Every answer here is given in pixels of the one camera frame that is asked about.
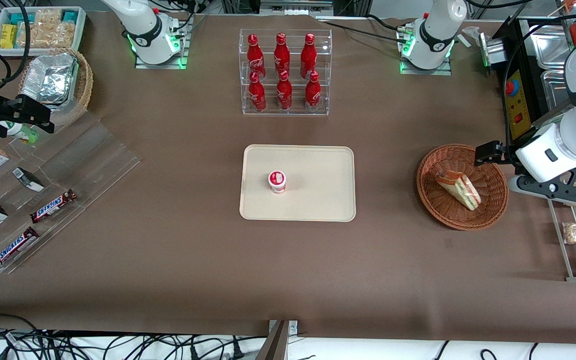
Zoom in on triangle sandwich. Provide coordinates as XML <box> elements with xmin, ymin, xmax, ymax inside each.
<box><xmin>434</xmin><ymin>169</ymin><xmax>483</xmax><ymax>212</ymax></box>

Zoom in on tan wicker basket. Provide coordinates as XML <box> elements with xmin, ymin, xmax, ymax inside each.
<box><xmin>17</xmin><ymin>47</ymin><xmax>94</xmax><ymax>129</ymax></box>

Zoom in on brown wicker basket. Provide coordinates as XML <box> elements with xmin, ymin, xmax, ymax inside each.
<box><xmin>416</xmin><ymin>143</ymin><xmax>510</xmax><ymax>232</ymax></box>

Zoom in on steel tray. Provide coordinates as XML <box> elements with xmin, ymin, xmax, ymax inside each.
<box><xmin>540</xmin><ymin>70</ymin><xmax>575</xmax><ymax>112</ymax></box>
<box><xmin>532</xmin><ymin>21</ymin><xmax>576</xmax><ymax>70</ymax></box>

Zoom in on cream plastic tray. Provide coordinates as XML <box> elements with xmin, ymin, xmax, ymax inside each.
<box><xmin>239</xmin><ymin>144</ymin><xmax>357</xmax><ymax>223</ymax></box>

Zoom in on green white plastic bottle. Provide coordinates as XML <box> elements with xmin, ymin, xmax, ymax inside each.
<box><xmin>0</xmin><ymin>120</ymin><xmax>40</xmax><ymax>145</ymax></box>

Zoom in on black cabinet with yellow panel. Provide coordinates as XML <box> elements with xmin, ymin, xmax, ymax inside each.
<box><xmin>488</xmin><ymin>16</ymin><xmax>576</xmax><ymax>146</ymax></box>

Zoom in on yellow snack packet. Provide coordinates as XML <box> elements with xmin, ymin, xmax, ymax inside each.
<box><xmin>0</xmin><ymin>23</ymin><xmax>18</xmax><ymax>50</ymax></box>

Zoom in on clear acrylic stepped stand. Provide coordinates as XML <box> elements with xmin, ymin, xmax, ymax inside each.
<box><xmin>0</xmin><ymin>109</ymin><xmax>142</xmax><ymax>275</ymax></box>

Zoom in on clear cracker snack bags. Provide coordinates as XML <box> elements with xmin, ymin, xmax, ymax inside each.
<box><xmin>17</xmin><ymin>8</ymin><xmax>77</xmax><ymax>49</ymax></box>

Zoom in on Snickers chocolate bar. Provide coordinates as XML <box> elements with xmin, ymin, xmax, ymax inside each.
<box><xmin>29</xmin><ymin>188</ymin><xmax>78</xmax><ymax>225</ymax></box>
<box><xmin>0</xmin><ymin>226</ymin><xmax>41</xmax><ymax>271</ymax></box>

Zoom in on white plastic bin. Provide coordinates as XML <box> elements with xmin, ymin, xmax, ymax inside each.
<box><xmin>0</xmin><ymin>6</ymin><xmax>88</xmax><ymax>57</ymax></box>

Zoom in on silver box with green light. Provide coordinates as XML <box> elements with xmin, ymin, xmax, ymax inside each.
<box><xmin>477</xmin><ymin>36</ymin><xmax>508</xmax><ymax>77</ymax></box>

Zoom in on red cola bottle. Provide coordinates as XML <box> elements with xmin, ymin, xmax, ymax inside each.
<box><xmin>300</xmin><ymin>33</ymin><xmax>318</xmax><ymax>80</ymax></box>
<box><xmin>304</xmin><ymin>71</ymin><xmax>322</xmax><ymax>112</ymax></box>
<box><xmin>273</xmin><ymin>32</ymin><xmax>292</xmax><ymax>76</ymax></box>
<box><xmin>275</xmin><ymin>70</ymin><xmax>293</xmax><ymax>111</ymax></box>
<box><xmin>246</xmin><ymin>33</ymin><xmax>267</xmax><ymax>81</ymax></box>
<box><xmin>247</xmin><ymin>71</ymin><xmax>268</xmax><ymax>113</ymax></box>

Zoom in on clear acrylic bottle rack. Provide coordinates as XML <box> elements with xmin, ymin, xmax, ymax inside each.
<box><xmin>238</xmin><ymin>28</ymin><xmax>333</xmax><ymax>117</ymax></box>

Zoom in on red white yogurt cup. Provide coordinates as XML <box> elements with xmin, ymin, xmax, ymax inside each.
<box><xmin>267</xmin><ymin>170</ymin><xmax>288</xmax><ymax>195</ymax></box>

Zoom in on black hanging arm cable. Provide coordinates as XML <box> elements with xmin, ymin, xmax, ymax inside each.
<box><xmin>0</xmin><ymin>0</ymin><xmax>32</xmax><ymax>92</ymax></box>

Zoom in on black tabletop cable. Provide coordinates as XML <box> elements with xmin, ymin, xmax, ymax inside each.
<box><xmin>315</xmin><ymin>13</ymin><xmax>415</xmax><ymax>44</ymax></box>

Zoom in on metal table clamp bracket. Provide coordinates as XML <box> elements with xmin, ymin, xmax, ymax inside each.
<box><xmin>257</xmin><ymin>319</ymin><xmax>299</xmax><ymax>360</ymax></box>

